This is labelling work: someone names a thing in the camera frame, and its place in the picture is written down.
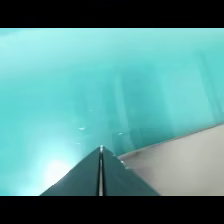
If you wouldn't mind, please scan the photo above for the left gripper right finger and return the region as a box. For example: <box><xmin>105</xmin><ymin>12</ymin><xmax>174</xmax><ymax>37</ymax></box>
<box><xmin>101</xmin><ymin>145</ymin><xmax>161</xmax><ymax>197</ymax></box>

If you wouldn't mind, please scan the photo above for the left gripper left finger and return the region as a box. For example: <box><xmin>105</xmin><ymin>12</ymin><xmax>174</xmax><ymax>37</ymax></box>
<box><xmin>39</xmin><ymin>145</ymin><xmax>103</xmax><ymax>197</ymax></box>

